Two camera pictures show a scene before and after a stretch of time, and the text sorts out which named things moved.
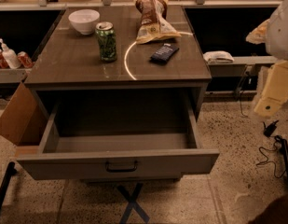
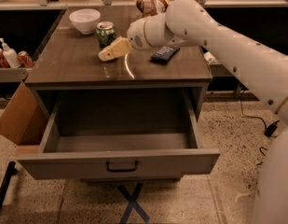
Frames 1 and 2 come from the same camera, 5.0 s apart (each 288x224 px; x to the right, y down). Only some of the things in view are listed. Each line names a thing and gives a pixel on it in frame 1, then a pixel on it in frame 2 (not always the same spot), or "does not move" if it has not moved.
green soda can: x=107 y=43 does not move
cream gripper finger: x=277 y=89 to x=144 y=34
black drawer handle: x=121 y=170 does not move
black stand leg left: x=3 y=192 does not move
